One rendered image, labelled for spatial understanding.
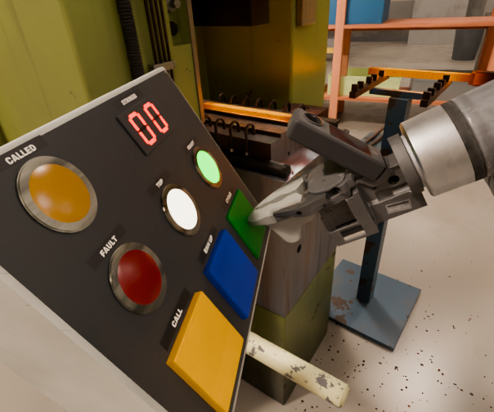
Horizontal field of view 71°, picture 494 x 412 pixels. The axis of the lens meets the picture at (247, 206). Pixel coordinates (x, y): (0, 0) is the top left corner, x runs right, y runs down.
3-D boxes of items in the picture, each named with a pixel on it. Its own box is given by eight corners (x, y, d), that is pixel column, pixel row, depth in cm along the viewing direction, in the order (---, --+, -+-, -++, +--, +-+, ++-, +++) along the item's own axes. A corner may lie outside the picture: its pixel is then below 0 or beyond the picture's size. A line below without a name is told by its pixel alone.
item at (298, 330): (327, 332, 150) (336, 248, 126) (284, 406, 125) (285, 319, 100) (226, 283, 179) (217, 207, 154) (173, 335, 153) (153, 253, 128)
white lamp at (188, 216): (209, 220, 38) (205, 185, 35) (179, 243, 34) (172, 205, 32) (189, 212, 39) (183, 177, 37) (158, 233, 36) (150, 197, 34)
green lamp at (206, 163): (230, 177, 46) (226, 147, 44) (207, 193, 43) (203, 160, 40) (212, 172, 47) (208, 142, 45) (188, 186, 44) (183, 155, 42)
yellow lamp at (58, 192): (110, 210, 26) (94, 157, 24) (51, 243, 23) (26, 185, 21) (86, 199, 28) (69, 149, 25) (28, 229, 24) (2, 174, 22)
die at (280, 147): (309, 142, 95) (310, 111, 91) (271, 170, 82) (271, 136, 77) (195, 120, 117) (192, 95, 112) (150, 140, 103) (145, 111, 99)
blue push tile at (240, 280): (259, 271, 43) (226, 227, 40) (249, 319, 37) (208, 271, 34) (247, 275, 44) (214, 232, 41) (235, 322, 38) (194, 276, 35)
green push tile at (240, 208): (266, 226, 52) (239, 186, 49) (259, 259, 46) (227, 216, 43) (256, 230, 53) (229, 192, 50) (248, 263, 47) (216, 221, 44)
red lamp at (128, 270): (178, 286, 29) (170, 246, 27) (135, 324, 26) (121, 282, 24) (154, 272, 31) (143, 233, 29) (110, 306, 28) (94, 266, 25)
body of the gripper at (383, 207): (332, 250, 43) (435, 213, 38) (299, 196, 39) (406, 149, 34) (330, 216, 49) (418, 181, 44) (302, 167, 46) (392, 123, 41)
